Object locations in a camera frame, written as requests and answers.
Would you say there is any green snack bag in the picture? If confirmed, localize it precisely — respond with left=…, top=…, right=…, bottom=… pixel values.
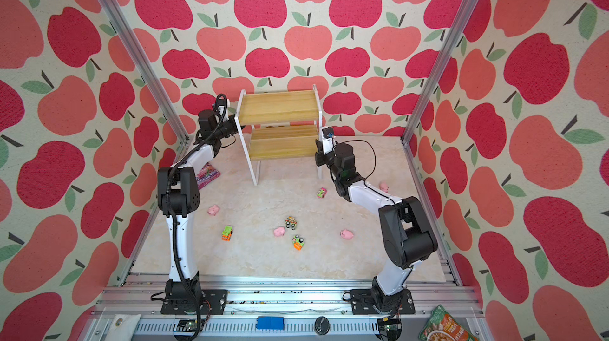
left=418, top=305, right=478, bottom=341

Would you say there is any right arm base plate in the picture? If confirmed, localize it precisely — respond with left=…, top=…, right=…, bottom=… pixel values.
left=343, top=288, right=416, bottom=316

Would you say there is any orange green toy car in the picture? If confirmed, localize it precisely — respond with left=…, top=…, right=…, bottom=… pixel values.
left=221, top=225, right=233, bottom=241

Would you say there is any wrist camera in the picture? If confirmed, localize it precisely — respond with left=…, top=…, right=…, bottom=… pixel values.
left=213, top=93, right=230, bottom=122
left=321, top=126, right=335, bottom=155

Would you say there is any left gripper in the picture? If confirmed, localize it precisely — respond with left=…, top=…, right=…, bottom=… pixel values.
left=213, top=116, right=252, bottom=142

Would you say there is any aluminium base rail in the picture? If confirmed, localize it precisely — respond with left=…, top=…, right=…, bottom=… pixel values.
left=76, top=274, right=493, bottom=340

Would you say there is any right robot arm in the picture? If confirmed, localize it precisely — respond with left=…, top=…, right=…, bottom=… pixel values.
left=315, top=140, right=438, bottom=314

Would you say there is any blue block on rail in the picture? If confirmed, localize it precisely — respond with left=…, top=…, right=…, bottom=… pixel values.
left=255, top=317, right=285, bottom=331

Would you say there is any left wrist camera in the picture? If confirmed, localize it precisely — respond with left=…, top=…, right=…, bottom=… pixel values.
left=213, top=93, right=230, bottom=122

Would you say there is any right aluminium frame post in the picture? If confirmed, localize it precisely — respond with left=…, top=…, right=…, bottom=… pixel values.
left=401, top=0, right=498, bottom=146

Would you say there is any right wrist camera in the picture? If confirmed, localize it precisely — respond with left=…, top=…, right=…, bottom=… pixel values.
left=321, top=126, right=335, bottom=155

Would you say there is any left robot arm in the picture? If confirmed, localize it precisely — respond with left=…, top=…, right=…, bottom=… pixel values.
left=157, top=108, right=239, bottom=315

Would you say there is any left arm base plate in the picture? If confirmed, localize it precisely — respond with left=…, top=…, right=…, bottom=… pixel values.
left=160, top=290, right=228, bottom=316

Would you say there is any pink green toy car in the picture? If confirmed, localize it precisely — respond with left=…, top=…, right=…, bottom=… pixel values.
left=317, top=187, right=328, bottom=198

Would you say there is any yellow green toy car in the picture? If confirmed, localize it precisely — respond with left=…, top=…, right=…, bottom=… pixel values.
left=285, top=217, right=298, bottom=230

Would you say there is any round black knob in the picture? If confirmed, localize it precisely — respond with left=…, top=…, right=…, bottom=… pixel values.
left=314, top=317, right=331, bottom=336

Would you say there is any wooden two-tier shelf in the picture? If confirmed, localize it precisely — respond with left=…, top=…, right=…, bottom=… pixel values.
left=235, top=84, right=323, bottom=185

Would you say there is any left aluminium frame post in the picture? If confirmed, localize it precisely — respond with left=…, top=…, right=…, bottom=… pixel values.
left=98, top=0, right=190, bottom=146

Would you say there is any orange toy car with eyes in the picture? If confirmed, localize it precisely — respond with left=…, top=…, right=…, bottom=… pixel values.
left=293, top=235, right=305, bottom=251

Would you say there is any purple candy bag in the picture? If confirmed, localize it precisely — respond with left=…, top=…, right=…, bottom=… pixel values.
left=196, top=163, right=221, bottom=190

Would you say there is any aluminium frame post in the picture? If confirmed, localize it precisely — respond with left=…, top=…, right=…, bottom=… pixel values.
left=401, top=0, right=498, bottom=146
left=98, top=0, right=190, bottom=146

